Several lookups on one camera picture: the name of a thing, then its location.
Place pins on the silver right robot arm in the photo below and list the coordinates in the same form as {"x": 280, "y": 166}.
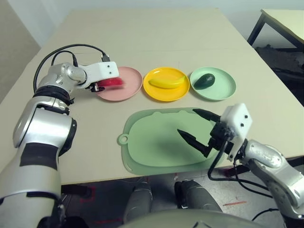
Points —
{"x": 275, "y": 166}

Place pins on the red watermelon slice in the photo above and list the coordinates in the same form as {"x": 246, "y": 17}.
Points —
{"x": 111, "y": 82}

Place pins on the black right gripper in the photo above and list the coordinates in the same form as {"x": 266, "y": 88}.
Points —
{"x": 221, "y": 135}

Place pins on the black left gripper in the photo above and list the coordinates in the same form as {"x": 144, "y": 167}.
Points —
{"x": 91, "y": 86}

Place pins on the beige side table black frame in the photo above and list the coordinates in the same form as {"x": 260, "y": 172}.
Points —
{"x": 282, "y": 23}

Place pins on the yellow banana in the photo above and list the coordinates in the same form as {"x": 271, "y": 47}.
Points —
{"x": 166, "y": 82}

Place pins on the grey robot torso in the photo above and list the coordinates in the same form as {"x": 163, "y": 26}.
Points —
{"x": 190, "y": 219}

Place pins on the grey left robot leg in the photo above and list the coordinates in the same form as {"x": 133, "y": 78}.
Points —
{"x": 139, "y": 199}

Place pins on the grey right robot leg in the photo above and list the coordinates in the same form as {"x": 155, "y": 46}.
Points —
{"x": 194, "y": 196}

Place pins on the green cutting board tray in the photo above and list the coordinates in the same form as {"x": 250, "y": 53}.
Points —
{"x": 154, "y": 147}

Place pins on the dark green avocado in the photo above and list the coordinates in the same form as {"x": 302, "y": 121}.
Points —
{"x": 204, "y": 81}

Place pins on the pink plate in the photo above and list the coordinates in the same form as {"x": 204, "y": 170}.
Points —
{"x": 126, "y": 92}

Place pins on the mint green plate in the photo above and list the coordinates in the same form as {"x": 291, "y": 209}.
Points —
{"x": 221, "y": 88}

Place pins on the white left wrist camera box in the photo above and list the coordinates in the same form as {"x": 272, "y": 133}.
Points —
{"x": 102, "y": 71}

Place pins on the yellow plate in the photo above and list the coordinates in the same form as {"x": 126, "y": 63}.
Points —
{"x": 166, "y": 93}

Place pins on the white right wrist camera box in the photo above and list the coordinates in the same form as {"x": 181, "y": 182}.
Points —
{"x": 238, "y": 121}

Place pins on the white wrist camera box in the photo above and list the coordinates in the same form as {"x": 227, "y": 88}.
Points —
{"x": 238, "y": 121}
{"x": 102, "y": 71}

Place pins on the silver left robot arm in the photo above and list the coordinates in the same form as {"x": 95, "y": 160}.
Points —
{"x": 38, "y": 133}

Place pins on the black table frame bar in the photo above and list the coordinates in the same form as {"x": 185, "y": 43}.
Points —
{"x": 297, "y": 162}
{"x": 76, "y": 190}

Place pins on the grey robot leg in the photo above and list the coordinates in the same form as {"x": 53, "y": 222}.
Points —
{"x": 194, "y": 196}
{"x": 139, "y": 199}

